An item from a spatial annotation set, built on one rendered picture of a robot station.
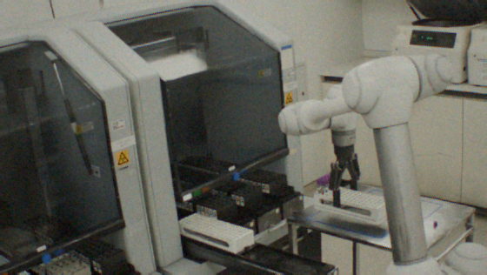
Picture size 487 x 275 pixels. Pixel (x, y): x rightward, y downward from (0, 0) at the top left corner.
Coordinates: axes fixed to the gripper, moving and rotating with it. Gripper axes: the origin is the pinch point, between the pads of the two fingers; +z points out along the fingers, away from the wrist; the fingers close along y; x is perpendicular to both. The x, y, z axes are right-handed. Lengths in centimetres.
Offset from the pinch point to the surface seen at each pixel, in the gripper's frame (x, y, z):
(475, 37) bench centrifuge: 35, 197, -30
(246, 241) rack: 15.8, -36.7, 7.4
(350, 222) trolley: -3.3, -1.2, 9.4
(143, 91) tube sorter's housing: 40, -54, -47
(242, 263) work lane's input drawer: 11.1, -44.0, 11.6
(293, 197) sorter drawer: 33.6, 8.6, 10.8
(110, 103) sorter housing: 39, -68, -47
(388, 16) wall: 136, 251, -33
